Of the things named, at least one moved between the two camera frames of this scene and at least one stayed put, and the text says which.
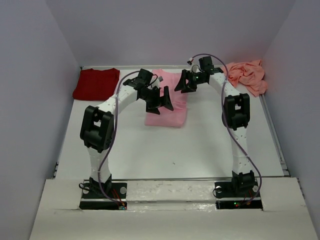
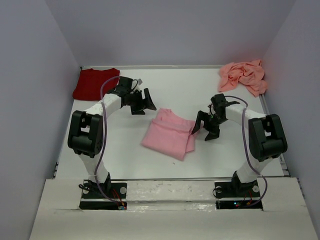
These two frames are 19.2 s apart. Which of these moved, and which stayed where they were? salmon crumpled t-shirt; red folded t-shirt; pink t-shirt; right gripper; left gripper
Moved: left gripper; right gripper; pink t-shirt
Stayed: red folded t-shirt; salmon crumpled t-shirt
